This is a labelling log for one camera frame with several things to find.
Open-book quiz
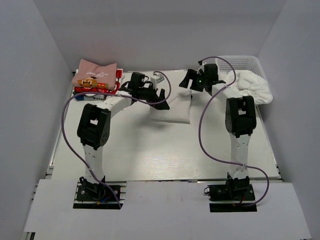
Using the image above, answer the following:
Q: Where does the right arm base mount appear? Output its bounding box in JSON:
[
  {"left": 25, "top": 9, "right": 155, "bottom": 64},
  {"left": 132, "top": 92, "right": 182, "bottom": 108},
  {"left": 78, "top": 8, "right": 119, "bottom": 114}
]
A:
[{"left": 203, "top": 184, "right": 257, "bottom": 213}]

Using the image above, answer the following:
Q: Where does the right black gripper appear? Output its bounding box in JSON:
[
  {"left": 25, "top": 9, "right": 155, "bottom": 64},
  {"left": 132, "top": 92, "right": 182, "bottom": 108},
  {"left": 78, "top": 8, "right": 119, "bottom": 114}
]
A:
[{"left": 179, "top": 69, "right": 209, "bottom": 92}]

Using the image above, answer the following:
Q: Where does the folded red t-shirt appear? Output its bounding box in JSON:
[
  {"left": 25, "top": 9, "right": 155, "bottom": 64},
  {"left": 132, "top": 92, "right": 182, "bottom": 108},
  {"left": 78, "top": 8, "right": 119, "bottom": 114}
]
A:
[{"left": 73, "top": 68, "right": 124, "bottom": 94}]

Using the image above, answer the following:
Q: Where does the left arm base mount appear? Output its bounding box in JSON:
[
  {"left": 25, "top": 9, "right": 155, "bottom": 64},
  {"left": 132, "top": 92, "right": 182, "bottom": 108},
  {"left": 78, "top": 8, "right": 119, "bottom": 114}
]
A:
[{"left": 73, "top": 182, "right": 126, "bottom": 210}]

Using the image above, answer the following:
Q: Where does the white and green raglan t-shirt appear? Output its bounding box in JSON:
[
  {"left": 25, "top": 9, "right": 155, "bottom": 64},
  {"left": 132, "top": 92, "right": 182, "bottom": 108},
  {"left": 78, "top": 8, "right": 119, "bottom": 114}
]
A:
[{"left": 149, "top": 90, "right": 192, "bottom": 124}]

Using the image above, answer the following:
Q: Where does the white plastic basket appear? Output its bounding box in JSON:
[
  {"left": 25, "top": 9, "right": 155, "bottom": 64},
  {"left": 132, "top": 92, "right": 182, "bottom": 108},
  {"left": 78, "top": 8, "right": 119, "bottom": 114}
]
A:
[{"left": 215, "top": 55, "right": 265, "bottom": 77}]

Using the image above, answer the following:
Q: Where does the folded blue white t-shirt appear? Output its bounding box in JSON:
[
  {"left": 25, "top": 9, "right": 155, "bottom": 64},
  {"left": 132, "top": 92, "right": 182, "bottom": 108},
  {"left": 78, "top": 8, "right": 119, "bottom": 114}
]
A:
[{"left": 75, "top": 93, "right": 106, "bottom": 101}]

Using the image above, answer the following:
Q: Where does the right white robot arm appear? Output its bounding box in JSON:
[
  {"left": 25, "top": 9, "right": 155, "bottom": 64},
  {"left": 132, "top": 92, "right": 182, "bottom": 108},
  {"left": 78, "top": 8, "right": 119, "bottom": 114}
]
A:
[{"left": 179, "top": 63, "right": 257, "bottom": 200}]

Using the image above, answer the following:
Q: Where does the crumpled white t-shirt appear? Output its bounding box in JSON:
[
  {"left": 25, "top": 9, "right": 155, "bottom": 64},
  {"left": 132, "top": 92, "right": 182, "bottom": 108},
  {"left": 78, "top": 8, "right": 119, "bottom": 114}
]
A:
[{"left": 221, "top": 70, "right": 273, "bottom": 106}]

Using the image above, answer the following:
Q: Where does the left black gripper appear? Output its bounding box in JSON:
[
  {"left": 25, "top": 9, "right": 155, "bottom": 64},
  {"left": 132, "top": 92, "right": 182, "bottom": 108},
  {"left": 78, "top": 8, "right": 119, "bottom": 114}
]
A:
[{"left": 137, "top": 82, "right": 169, "bottom": 110}]

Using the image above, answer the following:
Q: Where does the folded pink t-shirt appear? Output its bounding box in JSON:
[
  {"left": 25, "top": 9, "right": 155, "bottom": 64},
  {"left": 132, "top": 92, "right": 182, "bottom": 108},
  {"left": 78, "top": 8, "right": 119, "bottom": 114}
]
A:
[{"left": 71, "top": 59, "right": 118, "bottom": 87}]

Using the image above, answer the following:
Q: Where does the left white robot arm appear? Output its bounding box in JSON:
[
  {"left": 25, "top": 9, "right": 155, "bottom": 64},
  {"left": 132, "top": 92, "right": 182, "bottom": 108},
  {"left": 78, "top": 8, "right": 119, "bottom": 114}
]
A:
[{"left": 77, "top": 71, "right": 171, "bottom": 200}]

